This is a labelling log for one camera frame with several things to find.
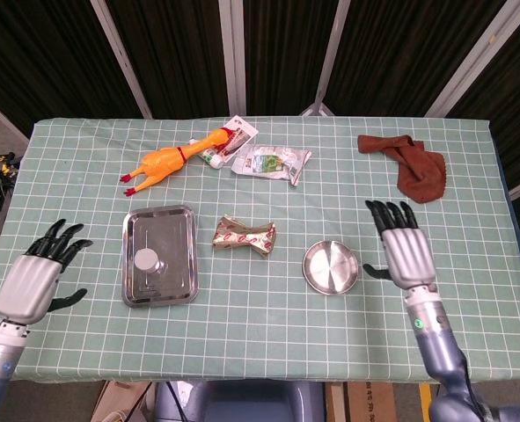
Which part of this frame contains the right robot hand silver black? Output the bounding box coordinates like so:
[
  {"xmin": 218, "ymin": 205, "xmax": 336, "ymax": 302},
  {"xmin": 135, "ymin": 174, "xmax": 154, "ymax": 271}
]
[{"xmin": 363, "ymin": 200, "xmax": 439, "ymax": 291}]

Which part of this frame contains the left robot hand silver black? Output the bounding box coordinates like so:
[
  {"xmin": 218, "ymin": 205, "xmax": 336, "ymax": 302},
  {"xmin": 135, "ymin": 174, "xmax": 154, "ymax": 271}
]
[{"xmin": 0, "ymin": 219, "xmax": 94, "ymax": 326}]

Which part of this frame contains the small white round lid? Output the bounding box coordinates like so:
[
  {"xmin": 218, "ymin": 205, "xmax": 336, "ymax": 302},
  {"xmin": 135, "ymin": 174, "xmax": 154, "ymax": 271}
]
[{"xmin": 134, "ymin": 248, "xmax": 166, "ymax": 276}]

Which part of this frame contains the crinkled snack wrapper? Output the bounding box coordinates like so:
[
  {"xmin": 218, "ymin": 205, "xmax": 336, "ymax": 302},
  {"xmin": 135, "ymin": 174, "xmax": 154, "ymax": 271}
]
[{"xmin": 212, "ymin": 214, "xmax": 278, "ymax": 260}]

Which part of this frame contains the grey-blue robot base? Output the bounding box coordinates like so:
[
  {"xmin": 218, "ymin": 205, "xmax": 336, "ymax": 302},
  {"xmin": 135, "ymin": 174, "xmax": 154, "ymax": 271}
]
[{"xmin": 153, "ymin": 380, "xmax": 326, "ymax": 422}]

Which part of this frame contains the white green snack bag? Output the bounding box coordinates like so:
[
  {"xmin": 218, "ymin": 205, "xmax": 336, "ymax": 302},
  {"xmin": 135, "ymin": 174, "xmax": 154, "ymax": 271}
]
[{"xmin": 231, "ymin": 143, "xmax": 312, "ymax": 188}]

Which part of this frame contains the round steel plate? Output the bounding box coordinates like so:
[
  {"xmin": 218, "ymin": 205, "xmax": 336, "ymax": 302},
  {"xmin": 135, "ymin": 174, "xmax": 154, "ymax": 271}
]
[{"xmin": 302, "ymin": 239, "xmax": 360, "ymax": 296}]

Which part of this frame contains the brown cloth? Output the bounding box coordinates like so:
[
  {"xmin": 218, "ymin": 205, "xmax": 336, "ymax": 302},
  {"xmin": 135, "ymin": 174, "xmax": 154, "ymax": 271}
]
[{"xmin": 357, "ymin": 134, "xmax": 447, "ymax": 205}]

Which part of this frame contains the light cardboard box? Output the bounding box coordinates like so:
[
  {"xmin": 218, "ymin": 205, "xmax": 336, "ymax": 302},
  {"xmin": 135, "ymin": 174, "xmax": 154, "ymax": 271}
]
[{"xmin": 92, "ymin": 380, "xmax": 153, "ymax": 422}]

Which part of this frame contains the rectangular steel tray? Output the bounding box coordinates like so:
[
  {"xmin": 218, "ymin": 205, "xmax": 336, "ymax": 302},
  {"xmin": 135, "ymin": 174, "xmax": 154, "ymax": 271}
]
[{"xmin": 121, "ymin": 204, "xmax": 199, "ymax": 309}]

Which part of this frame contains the brown printed cardboard box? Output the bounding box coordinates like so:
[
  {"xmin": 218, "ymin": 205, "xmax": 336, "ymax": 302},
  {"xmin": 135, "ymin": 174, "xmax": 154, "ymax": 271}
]
[{"xmin": 325, "ymin": 381, "xmax": 397, "ymax": 422}]

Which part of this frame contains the green checked tablecloth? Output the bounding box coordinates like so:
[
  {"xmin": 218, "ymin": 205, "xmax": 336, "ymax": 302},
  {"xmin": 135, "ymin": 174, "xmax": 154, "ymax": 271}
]
[{"xmin": 0, "ymin": 116, "xmax": 520, "ymax": 388}]

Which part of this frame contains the orange rubber chicken toy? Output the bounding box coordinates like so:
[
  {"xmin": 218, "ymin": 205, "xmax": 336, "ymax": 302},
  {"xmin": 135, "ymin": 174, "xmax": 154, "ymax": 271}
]
[{"xmin": 119, "ymin": 126, "xmax": 230, "ymax": 198}]

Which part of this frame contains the white red flat packet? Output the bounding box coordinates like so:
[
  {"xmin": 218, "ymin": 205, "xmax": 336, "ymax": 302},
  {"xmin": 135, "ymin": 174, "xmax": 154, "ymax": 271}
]
[{"xmin": 215, "ymin": 114, "xmax": 260, "ymax": 162}]

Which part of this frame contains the white green tube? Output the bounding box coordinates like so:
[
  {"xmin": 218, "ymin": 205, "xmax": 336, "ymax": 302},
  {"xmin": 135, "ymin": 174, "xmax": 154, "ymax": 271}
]
[{"xmin": 187, "ymin": 138, "xmax": 223, "ymax": 171}]

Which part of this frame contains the bundle of cables and plugs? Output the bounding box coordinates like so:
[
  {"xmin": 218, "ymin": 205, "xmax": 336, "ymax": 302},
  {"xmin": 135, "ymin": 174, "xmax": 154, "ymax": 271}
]
[{"xmin": 0, "ymin": 151, "xmax": 23, "ymax": 179}]

